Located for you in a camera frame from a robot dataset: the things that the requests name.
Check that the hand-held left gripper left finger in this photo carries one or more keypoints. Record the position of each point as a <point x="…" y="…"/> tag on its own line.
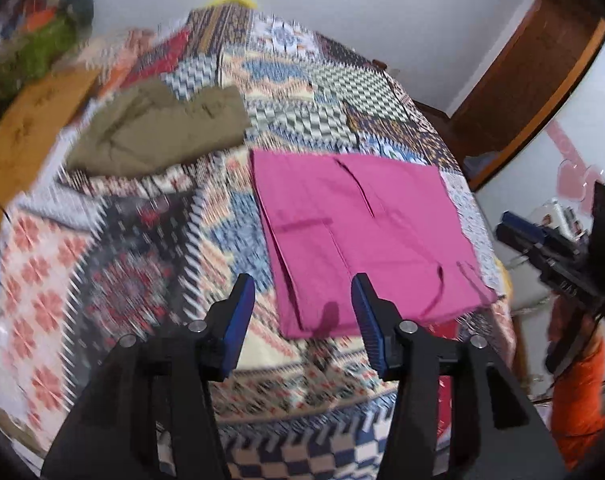
<point x="240" y="317"/>

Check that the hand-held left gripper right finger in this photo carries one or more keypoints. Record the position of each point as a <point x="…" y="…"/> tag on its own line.
<point x="365" y="315"/>

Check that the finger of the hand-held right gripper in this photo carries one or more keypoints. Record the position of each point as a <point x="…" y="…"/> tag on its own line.
<point x="520" y="242"/>
<point x="525" y="226"/>

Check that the pink pants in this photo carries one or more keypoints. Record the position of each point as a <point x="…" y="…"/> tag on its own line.
<point x="362" y="240"/>

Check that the person's right forearm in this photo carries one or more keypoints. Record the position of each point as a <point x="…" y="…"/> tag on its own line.
<point x="580" y="400"/>

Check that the olive green pants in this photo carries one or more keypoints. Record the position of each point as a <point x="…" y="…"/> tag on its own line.
<point x="157" y="130"/>

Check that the pink heart stickers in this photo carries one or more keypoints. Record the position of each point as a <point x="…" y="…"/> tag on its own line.
<point x="572" y="170"/>

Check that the patchwork bedspread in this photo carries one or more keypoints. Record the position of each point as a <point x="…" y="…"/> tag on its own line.
<point x="142" y="285"/>

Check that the brown wooden door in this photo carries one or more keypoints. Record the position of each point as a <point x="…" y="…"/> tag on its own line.
<point x="527" y="90"/>

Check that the green bag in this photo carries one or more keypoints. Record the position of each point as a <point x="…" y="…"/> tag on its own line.
<point x="32" y="55"/>

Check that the dark wooden bed post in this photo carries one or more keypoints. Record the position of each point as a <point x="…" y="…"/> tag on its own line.
<point x="380" y="65"/>

